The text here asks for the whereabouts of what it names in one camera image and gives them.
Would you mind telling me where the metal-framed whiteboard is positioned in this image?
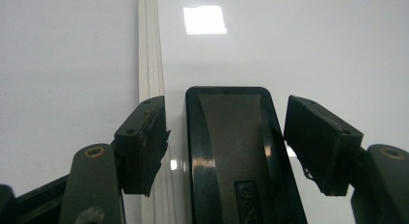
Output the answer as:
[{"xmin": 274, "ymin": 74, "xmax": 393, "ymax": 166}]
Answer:
[{"xmin": 137, "ymin": 0, "xmax": 409, "ymax": 224}]

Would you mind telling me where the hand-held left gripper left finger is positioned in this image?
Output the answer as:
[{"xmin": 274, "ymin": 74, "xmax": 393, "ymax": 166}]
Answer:
[{"xmin": 113, "ymin": 95, "xmax": 171, "ymax": 198}]

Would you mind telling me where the black whiteboard eraser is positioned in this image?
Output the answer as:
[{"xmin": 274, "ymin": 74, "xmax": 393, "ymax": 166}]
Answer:
[{"xmin": 184, "ymin": 85, "xmax": 309, "ymax": 224}]

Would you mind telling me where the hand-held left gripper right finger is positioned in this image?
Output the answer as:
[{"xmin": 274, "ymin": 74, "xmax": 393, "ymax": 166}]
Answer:
[{"xmin": 283, "ymin": 95, "xmax": 366, "ymax": 197}]

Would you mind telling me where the white table cover board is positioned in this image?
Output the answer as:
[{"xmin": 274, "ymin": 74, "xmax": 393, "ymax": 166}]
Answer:
[{"xmin": 0, "ymin": 0, "xmax": 143, "ymax": 224}]

